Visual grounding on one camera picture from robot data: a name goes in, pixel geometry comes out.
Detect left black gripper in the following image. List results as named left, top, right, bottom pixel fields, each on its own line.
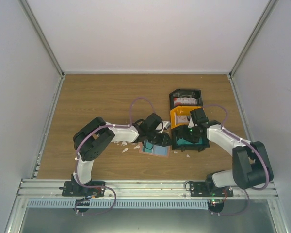
left=147, top=131, right=173, bottom=147

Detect teal credit card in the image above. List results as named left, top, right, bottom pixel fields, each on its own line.
left=142, top=140, right=154, bottom=154

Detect white red card orange bin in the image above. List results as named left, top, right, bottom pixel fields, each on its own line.
left=175, top=114, right=190, bottom=125

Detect pink clear card holder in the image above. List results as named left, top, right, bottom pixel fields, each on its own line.
left=139, top=142, right=171, bottom=158

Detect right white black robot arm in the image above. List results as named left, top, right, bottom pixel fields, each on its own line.
left=184, top=108, right=274, bottom=197

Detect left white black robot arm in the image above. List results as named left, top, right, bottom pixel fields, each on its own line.
left=71, top=113, right=172, bottom=196

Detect teal card stack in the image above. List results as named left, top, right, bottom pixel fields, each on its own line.
left=176, top=138, right=204, bottom=146

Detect white red cards far bin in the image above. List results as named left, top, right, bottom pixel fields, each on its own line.
left=173, top=97, right=198, bottom=106

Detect black bin near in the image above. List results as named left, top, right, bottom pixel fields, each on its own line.
left=171, top=125, right=210, bottom=152

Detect black bin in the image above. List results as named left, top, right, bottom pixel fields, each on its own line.
left=171, top=125, right=210, bottom=152
left=169, top=89, right=203, bottom=110

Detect orange bin middle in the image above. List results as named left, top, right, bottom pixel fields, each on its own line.
left=170, top=105, right=202, bottom=130

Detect white paper scraps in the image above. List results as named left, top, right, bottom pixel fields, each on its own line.
left=121, top=141, right=178, bottom=155

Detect black bin far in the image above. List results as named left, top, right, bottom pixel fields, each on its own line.
left=169, top=89, right=203, bottom=110

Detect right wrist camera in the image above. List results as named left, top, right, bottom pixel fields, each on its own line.
left=187, top=116, right=195, bottom=128

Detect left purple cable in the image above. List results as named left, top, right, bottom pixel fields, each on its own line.
left=75, top=97, right=156, bottom=187

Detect purple cable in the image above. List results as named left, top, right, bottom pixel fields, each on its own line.
left=201, top=104, right=270, bottom=190
left=75, top=97, right=156, bottom=187

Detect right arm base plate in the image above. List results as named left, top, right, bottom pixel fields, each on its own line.
left=184, top=181, right=234, bottom=198

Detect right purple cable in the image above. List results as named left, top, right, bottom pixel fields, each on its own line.
left=201, top=104, right=270, bottom=190

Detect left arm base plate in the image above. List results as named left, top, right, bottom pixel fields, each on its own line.
left=59, top=180, right=106, bottom=197

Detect grey slotted cable duct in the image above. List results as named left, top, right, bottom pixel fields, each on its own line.
left=27, top=199, right=208, bottom=210

